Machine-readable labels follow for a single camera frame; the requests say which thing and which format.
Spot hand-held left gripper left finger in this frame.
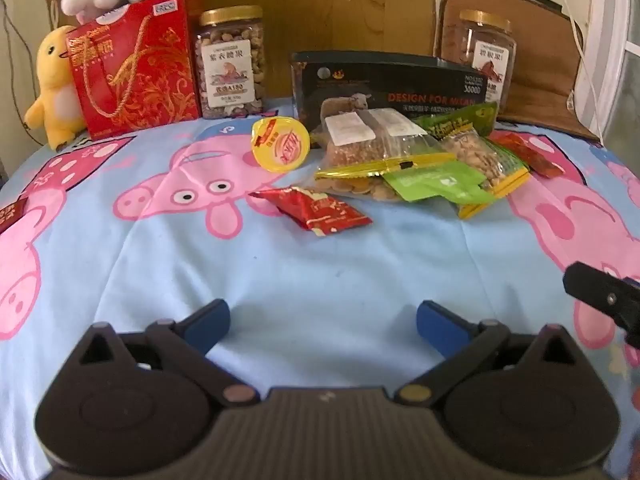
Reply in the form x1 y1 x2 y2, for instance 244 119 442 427
75 298 261 408

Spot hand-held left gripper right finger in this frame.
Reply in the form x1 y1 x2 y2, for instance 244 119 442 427
395 300 581 408

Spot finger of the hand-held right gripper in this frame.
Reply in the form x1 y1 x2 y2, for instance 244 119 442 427
562 261 640 351

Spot green pistachio bag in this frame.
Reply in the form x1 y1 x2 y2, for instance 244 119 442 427
415 102 531 220

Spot black storage box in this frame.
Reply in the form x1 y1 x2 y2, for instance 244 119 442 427
290 51 488 136

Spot blue pink printed blanket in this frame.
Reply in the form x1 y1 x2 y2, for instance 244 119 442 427
0 95 640 480

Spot light green small packet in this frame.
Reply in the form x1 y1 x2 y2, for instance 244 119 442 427
382 162 488 203

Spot red snack packet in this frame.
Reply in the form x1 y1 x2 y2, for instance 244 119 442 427
0 197 30 233
492 132 566 179
248 186 373 237

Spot clear bag of round crackers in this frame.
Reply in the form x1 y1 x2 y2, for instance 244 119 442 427
312 176 403 204

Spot yellow jelly cup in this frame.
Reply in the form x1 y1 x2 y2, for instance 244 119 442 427
250 116 311 173

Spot clear grain bag white labels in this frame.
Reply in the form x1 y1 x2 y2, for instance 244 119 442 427
315 109 458 181

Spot brown cushion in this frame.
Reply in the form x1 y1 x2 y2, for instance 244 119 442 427
434 0 601 141

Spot clear cashew jar gold lid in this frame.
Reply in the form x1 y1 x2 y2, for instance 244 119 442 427
194 5 267 120

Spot red gift box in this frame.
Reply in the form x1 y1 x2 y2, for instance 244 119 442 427
66 0 203 142

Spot clear pecan jar gold lid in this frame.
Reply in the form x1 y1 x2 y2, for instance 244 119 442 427
440 9 517 111

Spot yellow plush duck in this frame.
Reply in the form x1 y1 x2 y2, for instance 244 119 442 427
24 25 88 151

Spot wooden headboard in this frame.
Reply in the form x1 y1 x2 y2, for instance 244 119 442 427
44 0 437 102

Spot white cable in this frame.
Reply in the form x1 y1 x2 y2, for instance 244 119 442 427
545 0 607 136

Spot dark wall cable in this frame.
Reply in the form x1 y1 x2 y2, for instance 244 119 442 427
0 0 32 131

